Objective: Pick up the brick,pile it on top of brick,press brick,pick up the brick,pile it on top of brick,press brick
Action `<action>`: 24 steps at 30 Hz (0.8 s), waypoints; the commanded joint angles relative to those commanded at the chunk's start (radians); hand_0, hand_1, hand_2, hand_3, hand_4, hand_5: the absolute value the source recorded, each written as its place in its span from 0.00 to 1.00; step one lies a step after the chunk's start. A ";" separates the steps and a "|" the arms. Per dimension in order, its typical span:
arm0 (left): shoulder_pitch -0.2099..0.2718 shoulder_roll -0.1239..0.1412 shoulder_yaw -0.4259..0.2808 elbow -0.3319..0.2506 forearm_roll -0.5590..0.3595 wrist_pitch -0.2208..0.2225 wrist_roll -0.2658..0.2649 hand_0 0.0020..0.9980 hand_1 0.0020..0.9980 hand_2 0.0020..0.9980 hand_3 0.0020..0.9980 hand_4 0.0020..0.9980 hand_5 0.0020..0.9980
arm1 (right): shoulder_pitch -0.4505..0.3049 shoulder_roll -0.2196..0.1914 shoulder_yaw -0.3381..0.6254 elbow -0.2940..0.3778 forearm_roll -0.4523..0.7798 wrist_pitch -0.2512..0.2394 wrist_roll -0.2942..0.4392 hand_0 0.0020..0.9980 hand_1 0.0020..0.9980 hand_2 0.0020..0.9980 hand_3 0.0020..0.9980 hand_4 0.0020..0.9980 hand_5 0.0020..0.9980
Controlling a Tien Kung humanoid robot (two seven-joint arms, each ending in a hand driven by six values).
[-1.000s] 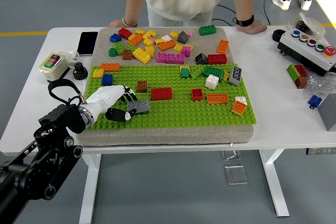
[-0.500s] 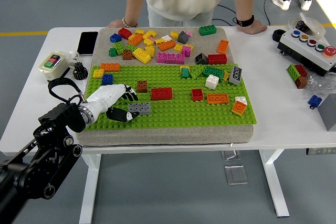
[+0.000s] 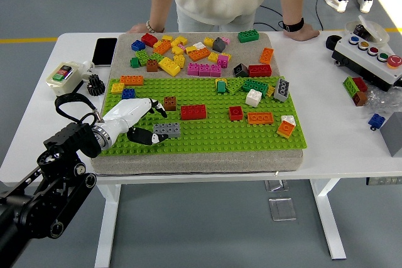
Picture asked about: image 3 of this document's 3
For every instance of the grey foam mat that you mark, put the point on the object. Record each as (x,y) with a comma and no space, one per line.
(194,162)

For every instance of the white table leg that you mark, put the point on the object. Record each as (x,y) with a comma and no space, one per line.
(326,217)
(108,224)

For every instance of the clear floor cover plate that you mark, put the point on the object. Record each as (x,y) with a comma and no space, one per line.
(282,210)
(276,186)

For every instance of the green studded baseplate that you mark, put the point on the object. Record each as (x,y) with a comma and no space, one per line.
(204,142)

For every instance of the person's right forearm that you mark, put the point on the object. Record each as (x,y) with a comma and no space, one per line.
(160,7)

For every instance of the grey box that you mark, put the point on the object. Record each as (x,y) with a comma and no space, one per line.
(394,139)

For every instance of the cream switch box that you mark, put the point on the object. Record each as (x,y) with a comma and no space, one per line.
(64,81)

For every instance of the dark grey roof brick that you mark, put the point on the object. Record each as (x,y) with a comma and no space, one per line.
(219,45)

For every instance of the small white plastic part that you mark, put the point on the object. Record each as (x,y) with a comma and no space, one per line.
(88,66)

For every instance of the table height control panel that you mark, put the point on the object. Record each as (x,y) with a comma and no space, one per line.
(384,181)

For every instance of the red eight-stud brick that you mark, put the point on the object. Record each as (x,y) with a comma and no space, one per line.
(260,71)
(193,113)

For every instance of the red four-stud brick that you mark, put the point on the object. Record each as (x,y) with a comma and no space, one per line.
(235,114)
(149,39)

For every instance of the lime green flat brick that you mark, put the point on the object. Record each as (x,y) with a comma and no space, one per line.
(235,86)

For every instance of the person's left hand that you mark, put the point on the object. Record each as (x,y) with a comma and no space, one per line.
(303,34)

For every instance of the clear plastic lidded container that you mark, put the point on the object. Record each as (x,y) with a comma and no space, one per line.
(377,31)

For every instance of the small teal green brick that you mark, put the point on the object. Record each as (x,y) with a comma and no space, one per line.
(221,88)

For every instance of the person's right hand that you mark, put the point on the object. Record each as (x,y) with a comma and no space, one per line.
(138,28)

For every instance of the black smartphone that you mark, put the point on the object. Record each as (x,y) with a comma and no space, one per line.
(104,52)

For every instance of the yellow four-stud brick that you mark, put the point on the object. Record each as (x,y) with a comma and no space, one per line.
(180,60)
(177,50)
(117,89)
(208,41)
(213,57)

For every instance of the green eight-stud brick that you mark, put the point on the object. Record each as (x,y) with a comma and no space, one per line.
(255,86)
(248,36)

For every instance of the blue four-stud brick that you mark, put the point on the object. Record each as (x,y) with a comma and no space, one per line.
(128,93)
(137,46)

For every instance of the yellow eight-stud brick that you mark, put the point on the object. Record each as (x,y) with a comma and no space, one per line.
(169,67)

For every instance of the clear plastic bag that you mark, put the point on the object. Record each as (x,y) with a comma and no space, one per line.
(381,100)

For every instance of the orange and yellow brick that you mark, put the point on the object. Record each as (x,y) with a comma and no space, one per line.
(285,129)

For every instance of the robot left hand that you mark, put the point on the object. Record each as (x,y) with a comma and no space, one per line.
(125,112)

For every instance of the black wristband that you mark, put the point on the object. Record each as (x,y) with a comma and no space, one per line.
(293,25)

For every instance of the orange brick hollow side up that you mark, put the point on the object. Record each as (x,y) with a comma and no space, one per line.
(260,119)

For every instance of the pink four-stud brick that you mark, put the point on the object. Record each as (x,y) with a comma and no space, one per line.
(223,61)
(193,69)

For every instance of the black gear wheel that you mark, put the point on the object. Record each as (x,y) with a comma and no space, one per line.
(95,86)

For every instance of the black four-stud brick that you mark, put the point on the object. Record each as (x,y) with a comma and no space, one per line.
(240,70)

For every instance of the brown four-stud brick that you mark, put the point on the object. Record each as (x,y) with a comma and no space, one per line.
(152,66)
(169,105)

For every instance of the grey eight-stud brick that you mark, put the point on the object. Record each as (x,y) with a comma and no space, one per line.
(169,130)

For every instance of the grey six-stud brick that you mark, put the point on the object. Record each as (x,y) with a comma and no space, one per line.
(281,90)

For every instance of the small pink brick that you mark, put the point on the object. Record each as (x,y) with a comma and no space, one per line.
(181,45)
(226,40)

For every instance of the white four-stud brick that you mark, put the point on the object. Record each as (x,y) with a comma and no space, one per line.
(289,120)
(253,98)

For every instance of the orange eight-stud brick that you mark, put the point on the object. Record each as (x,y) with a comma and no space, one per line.
(199,55)
(132,81)
(162,47)
(266,56)

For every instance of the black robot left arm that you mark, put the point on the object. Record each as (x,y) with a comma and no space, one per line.
(69,136)

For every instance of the white button control box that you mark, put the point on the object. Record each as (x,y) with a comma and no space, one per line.
(361,61)

